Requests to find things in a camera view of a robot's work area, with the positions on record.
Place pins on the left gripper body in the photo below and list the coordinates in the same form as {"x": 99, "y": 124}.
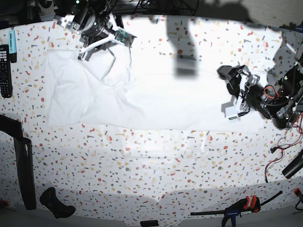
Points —
{"x": 240, "y": 83}

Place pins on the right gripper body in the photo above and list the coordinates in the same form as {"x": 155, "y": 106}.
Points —
{"x": 98, "y": 35}

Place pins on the white T-shirt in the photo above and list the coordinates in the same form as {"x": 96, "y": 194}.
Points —
{"x": 127, "y": 88}

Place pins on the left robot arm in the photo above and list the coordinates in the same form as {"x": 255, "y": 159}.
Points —
{"x": 282, "y": 104}

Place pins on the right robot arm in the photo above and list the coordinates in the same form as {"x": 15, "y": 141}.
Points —
{"x": 79, "y": 15}

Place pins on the turquoise highlighter marker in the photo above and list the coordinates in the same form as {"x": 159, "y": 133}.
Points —
{"x": 12, "y": 46}

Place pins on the black cylinder tube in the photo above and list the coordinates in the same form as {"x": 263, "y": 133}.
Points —
{"x": 292, "y": 168}

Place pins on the black TV remote control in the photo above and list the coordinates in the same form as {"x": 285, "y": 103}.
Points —
{"x": 5, "y": 72}

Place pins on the black orange bar clamp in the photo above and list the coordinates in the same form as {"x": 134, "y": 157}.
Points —
{"x": 252, "y": 205}

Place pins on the small red black connector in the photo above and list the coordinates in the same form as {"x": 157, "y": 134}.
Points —
{"x": 297, "y": 192}

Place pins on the terrazzo pattern table cloth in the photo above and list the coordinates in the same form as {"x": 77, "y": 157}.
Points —
{"x": 132, "y": 175}

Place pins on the small black rectangular device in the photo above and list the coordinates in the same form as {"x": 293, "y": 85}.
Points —
{"x": 149, "y": 223}

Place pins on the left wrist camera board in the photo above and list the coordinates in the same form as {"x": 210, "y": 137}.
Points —
{"x": 232, "y": 114}

